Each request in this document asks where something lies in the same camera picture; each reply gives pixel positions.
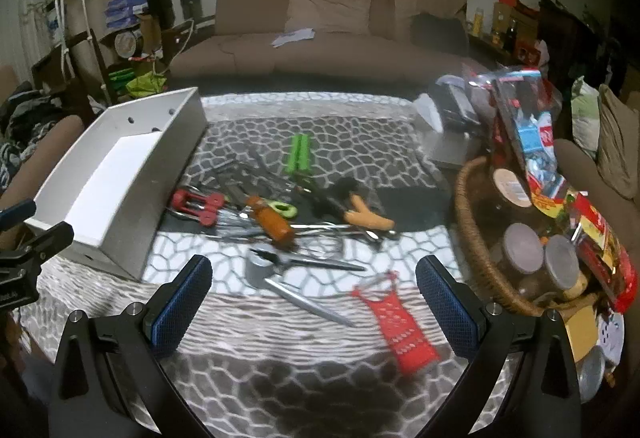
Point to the wicker basket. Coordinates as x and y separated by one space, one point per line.
475 243

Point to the green avocado slicer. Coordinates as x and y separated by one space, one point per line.
284 209

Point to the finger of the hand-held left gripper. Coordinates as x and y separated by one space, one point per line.
17 212
50 239

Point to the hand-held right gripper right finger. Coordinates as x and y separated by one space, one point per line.
450 313

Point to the brown sofa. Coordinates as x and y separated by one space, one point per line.
325 53

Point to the yellow bottle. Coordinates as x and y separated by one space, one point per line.
478 21

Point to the jar with grey lid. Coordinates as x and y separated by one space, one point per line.
522 248
561 263

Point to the brown armchair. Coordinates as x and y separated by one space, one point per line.
590 188

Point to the white container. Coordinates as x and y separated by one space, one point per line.
105 183

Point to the black kitchen scissors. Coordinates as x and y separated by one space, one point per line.
310 261

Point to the grey patterned blanket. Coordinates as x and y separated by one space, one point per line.
280 383

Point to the grey flat box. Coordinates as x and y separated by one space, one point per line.
452 153

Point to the beige pillow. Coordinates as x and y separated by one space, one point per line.
620 143

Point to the blue white snack packet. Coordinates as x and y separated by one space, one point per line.
535 136

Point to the brown sofa armrest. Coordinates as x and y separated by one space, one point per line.
45 153

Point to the red snack packet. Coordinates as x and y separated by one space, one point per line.
605 253

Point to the stack of blue boxes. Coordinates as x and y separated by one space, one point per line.
125 11

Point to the green cloth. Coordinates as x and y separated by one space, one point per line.
145 86

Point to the pile of clothes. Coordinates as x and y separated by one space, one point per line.
25 118

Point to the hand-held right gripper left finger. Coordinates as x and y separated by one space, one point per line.
181 310

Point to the black brush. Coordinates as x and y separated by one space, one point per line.
335 198

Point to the cluttered shelf of boxes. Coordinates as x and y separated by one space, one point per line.
515 28

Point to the clear plastic bag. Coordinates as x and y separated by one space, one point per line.
520 88

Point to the metal whisk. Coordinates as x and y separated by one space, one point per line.
235 219

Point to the beige sofa cushion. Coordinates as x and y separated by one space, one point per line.
330 1

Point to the green white pillow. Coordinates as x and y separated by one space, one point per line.
585 113

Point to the yellow box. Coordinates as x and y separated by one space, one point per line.
582 333

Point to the black device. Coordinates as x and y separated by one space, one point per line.
455 106

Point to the silver can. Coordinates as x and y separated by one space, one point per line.
592 373

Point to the silver metal utensil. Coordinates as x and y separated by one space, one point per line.
345 229

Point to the grey metal kitchen tool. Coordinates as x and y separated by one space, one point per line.
260 270

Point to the white papers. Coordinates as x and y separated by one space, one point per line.
294 37

